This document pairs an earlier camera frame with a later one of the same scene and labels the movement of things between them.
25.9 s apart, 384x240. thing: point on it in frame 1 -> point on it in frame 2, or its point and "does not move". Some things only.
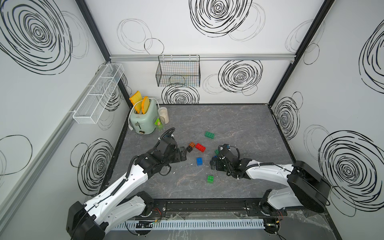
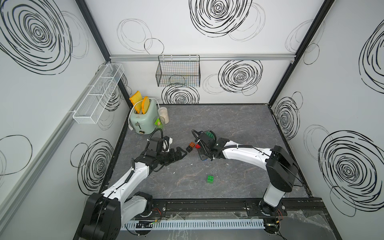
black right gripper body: (219, 166) -> (204, 154)
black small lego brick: (189, 149) does not move
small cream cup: (162, 112) does not move
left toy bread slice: (136, 100) does not move
